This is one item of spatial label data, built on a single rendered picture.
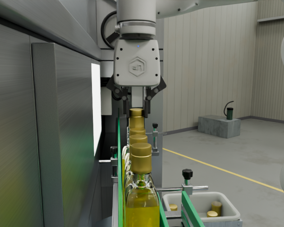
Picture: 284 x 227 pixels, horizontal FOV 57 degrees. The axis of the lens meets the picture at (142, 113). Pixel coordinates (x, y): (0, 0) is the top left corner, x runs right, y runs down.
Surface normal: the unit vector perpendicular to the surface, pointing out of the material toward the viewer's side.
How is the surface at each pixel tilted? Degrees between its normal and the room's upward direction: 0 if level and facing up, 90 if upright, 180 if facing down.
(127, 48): 86
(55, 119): 90
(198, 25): 90
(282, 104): 90
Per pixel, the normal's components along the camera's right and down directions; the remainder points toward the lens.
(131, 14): -0.21, 0.16
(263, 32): -0.80, 0.10
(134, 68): 0.07, 0.18
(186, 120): 0.61, 0.13
